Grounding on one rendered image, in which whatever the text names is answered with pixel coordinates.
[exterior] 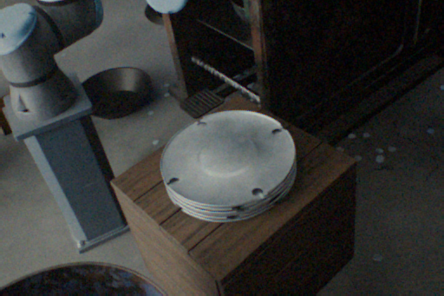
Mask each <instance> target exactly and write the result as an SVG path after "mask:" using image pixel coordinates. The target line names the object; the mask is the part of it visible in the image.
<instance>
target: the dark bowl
mask: <svg viewBox="0 0 444 296"><path fill-rule="evenodd" d="M151 86H152V82H151V77H150V75H149V74H148V73H147V72H145V71H144V70H143V69H137V68H132V67H119V68H114V69H106V70H103V71H102V72H100V73H96V74H94V75H93V76H90V77H89V78H88V79H86V80H85V81H83V82H82V87H83V88H84V90H85V92H86V95H87V97H88V98H89V100H90V102H91V104H92V105H93V108H94V113H90V115H92V116H94V117H100V118H102V119H106V120H114V119H119V118H122V117H125V116H127V115H129V114H131V113H133V112H134V111H135V110H136V109H137V108H138V107H139V105H140V104H141V102H142V101H143V99H144V98H145V97H147V94H148V93H149V92H150V90H151Z"/></svg>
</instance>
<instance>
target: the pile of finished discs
mask: <svg viewBox="0 0 444 296"><path fill-rule="evenodd" d="M160 170H161V173H162V176H163V180H164V182H165V184H166V191H167V192H168V195H169V196H170V197H171V201H173V203H174V204H175V205H176V206H177V207H178V208H180V207H182V209H181V210H182V211H183V212H184V213H187V214H189V215H191V216H193V217H195V218H197V219H199V220H207V221H212V222H234V221H239V220H248V219H250V218H252V217H254V216H259V215H260V214H262V213H266V211H268V210H270V208H273V207H274V206H276V205H277V204H276V203H275V202H276V201H278V202H280V201H281V200H282V199H283V198H284V197H285V196H286V195H287V194H288V193H289V192H290V189H291V187H292V185H293V184H294V180H295V178H296V175H297V154H296V149H295V146H294V142H293V139H292V137H291V135H290V133H289V132H288V130H287V129H286V130H285V129H284V128H283V127H282V126H281V123H279V122H278V121H275V120H273V118H271V117H268V116H266V115H262V114H260V113H254V112H250V111H242V110H233V111H225V112H220V113H213V114H210V115H207V116H204V117H203V119H202V120H200V122H193V121H192V122H191V123H189V124H187V125H186V126H185V127H183V128H181V129H180V130H179V132H178V133H175V135H174V136H173V137H172V138H171V140H170V141H169V142H168V143H167V145H166V147H165V148H164V150H163V154H162V156H161V160H160Z"/></svg>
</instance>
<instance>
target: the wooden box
mask: <svg viewBox="0 0 444 296"><path fill-rule="evenodd" d="M233 110H242V111H250V112H254V113H260V114H262V115H266V116H268V117H271V118H273V120H275V121H278V122H279V123H281V126H282V127H283V128H284V129H285V130H286V129H287V130H288V132H289V133H290V135H291V137H292V139H293V142H294V146H295V149H296V154H297V175H296V178H295V180H294V184H293V185H292V187H291V189H290V192H289V193H288V194H287V195H286V196H285V197H284V198H283V199H282V200H281V201H280V202H278V201H276V202H275V203H276V204H277V205H276V206H274V207H273V208H270V210H268V211H266V213H262V214H260V215H259V216H254V217H252V218H250V219H248V220H239V221H234V222H212V221H207V220H199V219H197V218H195V217H193V216H191V215H189V214H187V213H184V212H183V211H182V210H181V209H182V207H180V208H178V207H177V206H176V205H175V204H174V203H173V201H171V197H170V196H169V195H168V192H167V187H166V184H165V182H164V180H163V176H162V173H161V170H160V160H161V156H162V154H163V150H164V148H165V147H166V145H167V144H165V145H163V146H162V147H160V148H158V149H157V150H155V152H153V153H151V154H150V155H149V156H147V157H145V158H144V159H143V160H142V161H139V162H138V163H137V164H135V165H133V166H132V167H131V168H129V169H127V171H125V172H124V173H122V174H120V175H119V176H118V177H115V178H114V179H113V180H112V181H110V184H111V185H112V187H113V188H114V192H115V193H116V196H117V197H118V202H120V205H121V208H122V211H123V213H124V214H125V217H126V220H127V223H128V225H129V226H130V230H131V232H132V234H133V236H134V241H135V242H136V244H137V246H138V250H139V251H140V254H141V258H142V259H143V262H144V263H145V265H146V269H147V270H148V271H149V273H150V275H152V276H153V278H154V279H156V280H157V281H158V283H160V284H161V286H162V287H164V288H165V289H166V291H167V292H169V294H170V295H171V296H316V295H317V293H319V292H320V291H321V289H322V288H324V286H325V285H327V284H328V283H329V281H330V280H332V279H333V277H334V276H336V274H337V273H338V272H340V271H341V269H342V268H344V267H345V265H346V264H348V263H349V261H350V260H352V259H353V257H354V243H355V231H354V230H355V224H356V168H355V166H356V165H357V160H356V159H355V158H353V157H350V156H349V155H347V154H345V153H343V152H342V151H340V150H338V149H337V148H333V147H332V146H331V145H328V144H326V143H325V142H323V143H322V141H320V140H318V139H317V138H316V137H314V136H312V135H310V134H309V133H305V132H304V131H303V130H302V129H300V128H297V127H295V126H293V125H290V124H289V123H288V122H286V121H284V120H282V119H281V118H279V117H277V116H275V115H274V114H272V113H269V112H268V111H266V110H265V109H261V108H260V107H259V106H258V105H254V104H253V103H252V102H248V101H247V100H246V99H245V98H243V97H240V96H238V95H237V96H235V97H233V98H232V99H231V100H230V101H229V102H226V103H225V104H224V105H222V106H220V107H219V108H218V109H215V110H214V111H213V112H212V113H211V114H213V113H220V112H225V111H233ZM209 115H210V114H209Z"/></svg>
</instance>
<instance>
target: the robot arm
mask: <svg viewBox="0 0 444 296"><path fill-rule="evenodd" d="M147 2H148V3H149V4H150V6H151V7H152V8H154V9H155V10H157V11H158V12H163V13H175V12H178V11H179V10H181V9H183V8H184V7H185V5H186V2H187V0H147ZM103 17H104V10H103V6H102V3H101V0H36V4H35V5H32V6H31V5H28V4H26V3H20V4H14V5H13V6H8V7H6V8H5V9H1V10H0V68H1V70H2V72H3V75H4V76H5V77H6V79H7V80H8V84H9V85H10V96H11V104H12V108H13V110H14V112H15V113H16V116H17V117H18V118H20V119H21V120H22V121H28V122H38V121H46V120H48V119H50V118H52V117H55V116H58V115H60V114H61V113H64V112H65V111H66V110H67V109H69V108H70V107H71V106H72V105H73V103H74V102H75V100H76V98H77V90H76V88H75V85H74V84H73V82H72V81H70V79H69V77H68V76H66V75H65V74H64V72H62V70H61V69H60V68H59V67H58V65H57V63H56V59H55V57H54V56H55V55H56V54H57V53H59V52H60V51H63V50H64V49H66V48H67V47H69V46H70V45H72V43H76V42H77V41H79V40H81V39H83V37H85V36H89V35H91V34H92V33H93V31H95V30H97V28H100V26H101V23H102V21H103Z"/></svg>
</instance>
